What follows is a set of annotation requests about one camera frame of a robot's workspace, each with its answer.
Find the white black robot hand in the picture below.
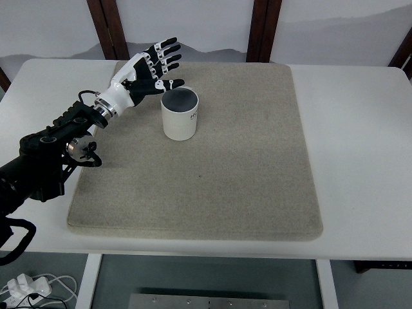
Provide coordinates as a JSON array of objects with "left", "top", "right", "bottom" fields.
[{"left": 94, "top": 37, "right": 185, "bottom": 115}]

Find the white ribbed cup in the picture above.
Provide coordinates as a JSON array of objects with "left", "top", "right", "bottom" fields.
[{"left": 161, "top": 87, "right": 199, "bottom": 141}]

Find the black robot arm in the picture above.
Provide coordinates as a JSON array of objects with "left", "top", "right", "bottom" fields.
[{"left": 1, "top": 37, "right": 184, "bottom": 218}]

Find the grey felt mat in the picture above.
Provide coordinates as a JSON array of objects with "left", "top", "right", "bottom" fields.
[{"left": 67, "top": 62, "right": 323, "bottom": 241}]

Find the white power strip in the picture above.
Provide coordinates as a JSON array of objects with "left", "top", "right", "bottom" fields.
[{"left": 3, "top": 274, "right": 52, "bottom": 308}]

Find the left brown wooden frame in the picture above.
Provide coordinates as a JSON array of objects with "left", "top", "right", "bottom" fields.
[{"left": 86, "top": 0, "right": 130, "bottom": 61}]

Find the brown wooden frame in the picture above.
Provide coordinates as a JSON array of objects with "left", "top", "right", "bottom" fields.
[
  {"left": 388, "top": 28, "right": 412, "bottom": 80},
  {"left": 86, "top": 0, "right": 130, "bottom": 61},
  {"left": 246, "top": 0, "right": 283, "bottom": 63}
]

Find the middle brown wooden frame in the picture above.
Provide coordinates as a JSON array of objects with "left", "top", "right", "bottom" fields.
[{"left": 246, "top": 0, "right": 283, "bottom": 63}]

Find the white table leg frame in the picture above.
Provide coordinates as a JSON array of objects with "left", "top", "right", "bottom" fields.
[{"left": 75, "top": 254, "right": 339, "bottom": 308}]

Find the black sleeved arm cable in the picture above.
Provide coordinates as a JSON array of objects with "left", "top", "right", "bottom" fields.
[{"left": 0, "top": 218, "right": 37, "bottom": 267}]

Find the white power cable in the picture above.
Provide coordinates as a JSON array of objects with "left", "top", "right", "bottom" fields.
[{"left": 28, "top": 273, "right": 79, "bottom": 309}]

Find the metal base plate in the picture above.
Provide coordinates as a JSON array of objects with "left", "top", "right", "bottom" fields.
[{"left": 128, "top": 294, "right": 290, "bottom": 309}]

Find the right brown wooden frame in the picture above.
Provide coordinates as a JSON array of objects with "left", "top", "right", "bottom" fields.
[{"left": 388, "top": 28, "right": 412, "bottom": 80}]

